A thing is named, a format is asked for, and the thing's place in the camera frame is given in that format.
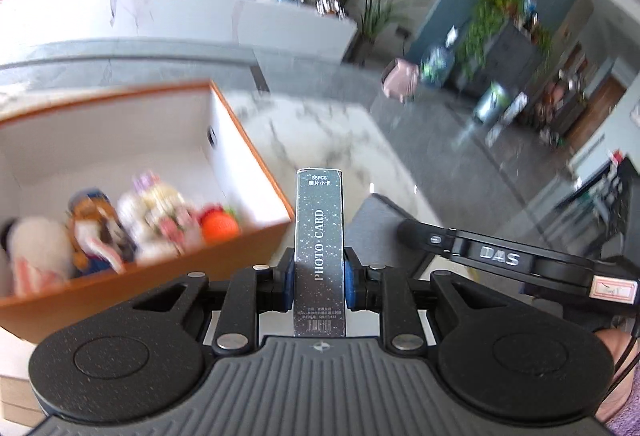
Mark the long-leaf potted plant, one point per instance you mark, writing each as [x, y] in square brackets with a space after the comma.
[372, 16]

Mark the green trailing vine plant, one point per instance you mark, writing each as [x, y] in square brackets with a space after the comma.
[487, 16]

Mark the white crocheted bunny doll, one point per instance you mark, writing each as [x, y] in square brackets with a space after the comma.
[160, 221]

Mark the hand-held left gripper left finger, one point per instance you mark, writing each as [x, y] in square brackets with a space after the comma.
[287, 278]

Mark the small toy figures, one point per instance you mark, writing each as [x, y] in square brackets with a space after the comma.
[330, 5]

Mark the white pink striped plush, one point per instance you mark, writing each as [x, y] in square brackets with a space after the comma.
[40, 251]

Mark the brown teddy plush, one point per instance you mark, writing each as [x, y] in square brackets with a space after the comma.
[97, 231]

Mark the orange crocheted persimmon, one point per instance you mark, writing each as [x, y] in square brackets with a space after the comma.
[220, 226]

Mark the grey pedal trash can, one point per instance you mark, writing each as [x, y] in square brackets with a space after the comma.
[492, 103]

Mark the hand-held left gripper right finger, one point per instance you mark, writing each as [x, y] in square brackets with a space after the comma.
[350, 278]

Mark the silver card box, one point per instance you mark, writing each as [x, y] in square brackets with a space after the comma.
[320, 241]

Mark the dark grey cabinet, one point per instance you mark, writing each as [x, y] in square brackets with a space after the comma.
[515, 51]

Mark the orange cardboard storage box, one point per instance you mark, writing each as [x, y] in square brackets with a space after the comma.
[150, 281]

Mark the water bottle with pump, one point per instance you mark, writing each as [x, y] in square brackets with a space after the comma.
[437, 61]

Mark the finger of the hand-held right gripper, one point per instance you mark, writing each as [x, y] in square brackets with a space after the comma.
[425, 238]

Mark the white marble television console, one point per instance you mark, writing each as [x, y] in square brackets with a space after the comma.
[200, 16]

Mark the person's right forearm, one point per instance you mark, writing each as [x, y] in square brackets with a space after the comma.
[612, 366]

